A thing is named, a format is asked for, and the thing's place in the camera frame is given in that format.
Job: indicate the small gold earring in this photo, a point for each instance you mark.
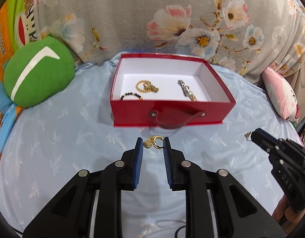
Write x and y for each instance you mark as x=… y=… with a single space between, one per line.
x=248 y=136

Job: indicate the colourful monkey cartoon quilt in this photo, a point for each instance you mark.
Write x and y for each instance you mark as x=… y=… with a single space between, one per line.
x=9 y=112

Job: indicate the green round cushion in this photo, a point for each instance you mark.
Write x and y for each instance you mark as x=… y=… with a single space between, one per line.
x=37 y=71

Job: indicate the grey floral blanket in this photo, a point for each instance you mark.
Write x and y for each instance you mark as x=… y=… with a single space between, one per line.
x=246 y=36

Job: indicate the silver clip pearl tassel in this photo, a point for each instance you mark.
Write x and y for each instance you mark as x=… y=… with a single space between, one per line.
x=186 y=90

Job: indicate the red jewelry box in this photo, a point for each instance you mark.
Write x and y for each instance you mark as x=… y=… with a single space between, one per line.
x=145 y=92

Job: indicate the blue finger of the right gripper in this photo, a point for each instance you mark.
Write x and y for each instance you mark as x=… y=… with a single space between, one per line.
x=267 y=147
x=264 y=137

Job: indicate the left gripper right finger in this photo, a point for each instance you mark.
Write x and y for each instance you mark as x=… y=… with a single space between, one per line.
x=173 y=159

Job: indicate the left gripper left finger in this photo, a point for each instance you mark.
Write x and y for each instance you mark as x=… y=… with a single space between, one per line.
x=133 y=160

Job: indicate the pink white pillow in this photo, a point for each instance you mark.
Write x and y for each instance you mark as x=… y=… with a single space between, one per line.
x=281 y=95

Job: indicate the light blue bed sheet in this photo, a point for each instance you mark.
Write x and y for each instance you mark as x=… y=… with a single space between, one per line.
x=73 y=130

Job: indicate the person right hand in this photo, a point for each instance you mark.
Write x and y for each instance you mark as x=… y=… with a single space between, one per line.
x=283 y=209

